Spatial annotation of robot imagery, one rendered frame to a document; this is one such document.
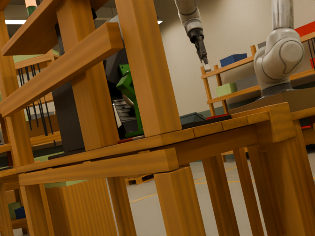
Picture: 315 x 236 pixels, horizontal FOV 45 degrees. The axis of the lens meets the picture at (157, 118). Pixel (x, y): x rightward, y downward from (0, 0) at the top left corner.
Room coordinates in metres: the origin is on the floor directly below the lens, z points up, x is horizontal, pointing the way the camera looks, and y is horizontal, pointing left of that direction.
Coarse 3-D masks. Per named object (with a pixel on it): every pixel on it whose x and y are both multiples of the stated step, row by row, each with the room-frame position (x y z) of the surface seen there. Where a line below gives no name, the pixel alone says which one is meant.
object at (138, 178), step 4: (124, 176) 8.26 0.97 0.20; (128, 176) 8.14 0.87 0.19; (132, 176) 8.06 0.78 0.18; (136, 176) 7.97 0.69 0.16; (140, 176) 7.96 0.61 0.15; (144, 176) 8.03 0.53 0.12; (148, 176) 8.57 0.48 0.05; (152, 176) 8.69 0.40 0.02; (128, 180) 8.17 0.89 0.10; (132, 180) 8.75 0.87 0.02; (136, 180) 7.95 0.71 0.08; (140, 180) 7.93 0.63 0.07; (148, 180) 8.08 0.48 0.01; (128, 184) 8.16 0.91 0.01
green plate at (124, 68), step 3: (120, 66) 1.91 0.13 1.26; (123, 66) 1.92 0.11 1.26; (126, 66) 1.93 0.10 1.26; (120, 69) 1.90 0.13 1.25; (123, 69) 1.91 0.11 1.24; (126, 69) 1.92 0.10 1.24; (129, 69) 1.93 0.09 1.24; (120, 72) 1.90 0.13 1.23; (123, 72) 1.90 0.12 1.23; (123, 75) 1.89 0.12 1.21
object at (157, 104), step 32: (64, 0) 1.51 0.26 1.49; (128, 0) 1.18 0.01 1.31; (0, 32) 2.30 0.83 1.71; (64, 32) 1.55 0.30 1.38; (128, 32) 1.21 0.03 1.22; (0, 64) 2.27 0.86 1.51; (160, 64) 1.20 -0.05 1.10; (96, 96) 1.49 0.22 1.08; (160, 96) 1.19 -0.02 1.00; (96, 128) 1.48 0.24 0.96; (160, 128) 1.17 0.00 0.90; (32, 160) 2.32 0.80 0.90
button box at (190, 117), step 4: (196, 112) 1.94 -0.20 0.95; (180, 116) 2.03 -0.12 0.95; (184, 116) 2.00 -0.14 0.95; (188, 116) 1.97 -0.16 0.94; (192, 116) 1.94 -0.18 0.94; (196, 116) 1.93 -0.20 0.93; (200, 116) 1.95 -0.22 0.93; (180, 120) 2.01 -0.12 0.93; (184, 120) 1.98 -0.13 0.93; (188, 120) 1.95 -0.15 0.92; (192, 120) 1.92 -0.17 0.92; (196, 120) 1.93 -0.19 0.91; (200, 120) 1.94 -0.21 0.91
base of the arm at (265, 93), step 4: (280, 84) 1.92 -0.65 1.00; (284, 84) 1.92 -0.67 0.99; (288, 84) 1.94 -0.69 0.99; (268, 88) 1.95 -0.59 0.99; (272, 88) 1.93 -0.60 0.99; (276, 88) 1.92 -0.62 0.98; (280, 88) 1.92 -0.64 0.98; (284, 88) 1.92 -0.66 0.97; (288, 88) 1.93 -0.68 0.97; (292, 88) 1.96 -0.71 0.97; (264, 92) 1.97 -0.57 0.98; (268, 92) 1.95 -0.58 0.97; (272, 92) 1.93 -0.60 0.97; (276, 92) 1.92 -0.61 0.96; (260, 96) 2.05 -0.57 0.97; (264, 96) 1.96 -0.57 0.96; (268, 96) 1.94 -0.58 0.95; (256, 100) 1.99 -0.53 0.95
